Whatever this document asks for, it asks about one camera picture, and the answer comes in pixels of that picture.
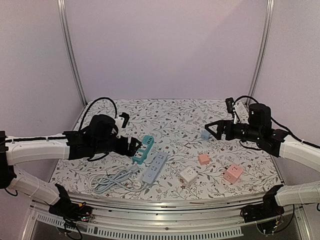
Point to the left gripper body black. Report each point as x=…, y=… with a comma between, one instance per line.
x=121, y=149

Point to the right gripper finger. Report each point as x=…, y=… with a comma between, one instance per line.
x=217, y=134
x=216, y=127

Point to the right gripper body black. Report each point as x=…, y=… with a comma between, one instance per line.
x=224, y=129

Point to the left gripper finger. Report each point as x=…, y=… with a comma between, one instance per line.
x=134, y=144
x=132, y=151

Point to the small pink charger plug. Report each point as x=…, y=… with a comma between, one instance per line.
x=203, y=159

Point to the white cube socket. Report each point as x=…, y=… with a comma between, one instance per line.
x=188, y=176

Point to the light blue power strip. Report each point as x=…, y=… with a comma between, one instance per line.
x=155, y=168

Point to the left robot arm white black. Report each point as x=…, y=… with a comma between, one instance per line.
x=103, y=135

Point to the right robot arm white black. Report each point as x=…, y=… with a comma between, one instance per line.
x=280, y=143

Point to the small blue charger plug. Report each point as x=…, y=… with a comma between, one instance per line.
x=205, y=135

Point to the teal power strip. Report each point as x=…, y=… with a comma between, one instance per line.
x=143, y=151

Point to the pink cube socket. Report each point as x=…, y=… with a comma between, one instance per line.
x=233, y=173

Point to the floral patterned table mat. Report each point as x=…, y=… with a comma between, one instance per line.
x=176, y=126

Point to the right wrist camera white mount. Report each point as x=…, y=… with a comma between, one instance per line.
x=238, y=111

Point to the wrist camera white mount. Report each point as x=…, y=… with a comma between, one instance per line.
x=121, y=122
x=238, y=111

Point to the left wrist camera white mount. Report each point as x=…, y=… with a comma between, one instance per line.
x=121, y=122

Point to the front aluminium rail base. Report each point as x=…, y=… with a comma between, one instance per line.
x=204, y=219

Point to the right aluminium frame post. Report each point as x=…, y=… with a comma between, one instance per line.
x=263, y=46

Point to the aluminium frame post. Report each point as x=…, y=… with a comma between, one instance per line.
x=62, y=11
x=263, y=46

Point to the left aluminium frame post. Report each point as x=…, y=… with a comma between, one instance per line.
x=62, y=11

